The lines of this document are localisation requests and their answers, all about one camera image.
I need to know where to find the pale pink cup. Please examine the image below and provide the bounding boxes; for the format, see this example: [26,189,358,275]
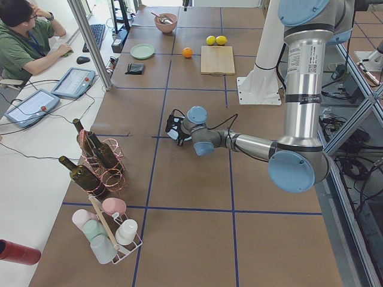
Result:
[72,209,99,231]

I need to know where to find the grey folded cloth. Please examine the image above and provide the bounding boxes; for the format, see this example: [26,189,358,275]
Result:
[125,63,145,75]

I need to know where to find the yellow lemon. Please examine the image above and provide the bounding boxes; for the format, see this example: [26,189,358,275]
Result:
[215,35,227,45]
[206,35,216,45]

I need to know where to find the grey translucent cup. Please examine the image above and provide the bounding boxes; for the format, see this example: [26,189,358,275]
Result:
[90,234,117,264]

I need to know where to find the orange fruit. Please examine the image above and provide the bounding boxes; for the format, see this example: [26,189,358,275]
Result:
[182,47,193,59]

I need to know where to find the light green plate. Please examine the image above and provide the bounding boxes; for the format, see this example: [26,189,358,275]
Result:
[130,44,155,60]

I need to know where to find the pale green cup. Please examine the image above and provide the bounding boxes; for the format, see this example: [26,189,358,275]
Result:
[81,219,108,242]

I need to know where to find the black keyboard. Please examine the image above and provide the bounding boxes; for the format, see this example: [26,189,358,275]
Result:
[89,24,106,50]

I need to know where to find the black mini computer box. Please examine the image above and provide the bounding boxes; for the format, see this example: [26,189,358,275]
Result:
[111,29,128,53]

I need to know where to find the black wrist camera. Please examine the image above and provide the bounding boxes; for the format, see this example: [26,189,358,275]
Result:
[165,109,190,146]

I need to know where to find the wooden cutting board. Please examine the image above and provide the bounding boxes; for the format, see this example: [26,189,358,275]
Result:
[200,45,235,75]

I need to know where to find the dark glass wine bottle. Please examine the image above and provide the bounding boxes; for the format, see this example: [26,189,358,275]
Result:
[59,155,110,200]

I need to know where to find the copper wire bottle rack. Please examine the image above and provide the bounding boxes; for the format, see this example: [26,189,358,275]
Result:
[77,129,126,197]

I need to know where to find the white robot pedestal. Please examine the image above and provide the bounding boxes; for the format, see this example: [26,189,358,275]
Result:
[237,0,284,105]

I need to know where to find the person in green shirt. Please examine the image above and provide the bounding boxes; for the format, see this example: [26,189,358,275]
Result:
[1,0,72,83]

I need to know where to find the aluminium frame post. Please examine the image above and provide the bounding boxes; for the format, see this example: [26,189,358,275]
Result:
[67,0,113,91]

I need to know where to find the light blue plate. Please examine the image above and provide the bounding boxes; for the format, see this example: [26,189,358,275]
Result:
[168,130,192,141]

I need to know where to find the white cup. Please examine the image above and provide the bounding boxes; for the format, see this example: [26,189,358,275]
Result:
[115,219,138,245]

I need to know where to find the black computer mouse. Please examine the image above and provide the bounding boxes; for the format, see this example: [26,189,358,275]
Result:
[76,56,90,65]

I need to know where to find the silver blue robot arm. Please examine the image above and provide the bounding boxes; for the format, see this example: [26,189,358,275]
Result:
[176,1,354,193]

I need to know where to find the blue teach pendant tablet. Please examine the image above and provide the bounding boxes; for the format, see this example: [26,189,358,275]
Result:
[51,67,96,99]

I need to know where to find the red cylinder bottle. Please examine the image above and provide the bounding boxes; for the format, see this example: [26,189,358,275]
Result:
[1,239,41,265]

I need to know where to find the pink bowl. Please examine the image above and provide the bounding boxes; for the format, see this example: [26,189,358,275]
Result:
[155,13,178,33]

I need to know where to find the metal scoop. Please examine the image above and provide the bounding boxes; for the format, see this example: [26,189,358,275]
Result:
[151,12,177,25]

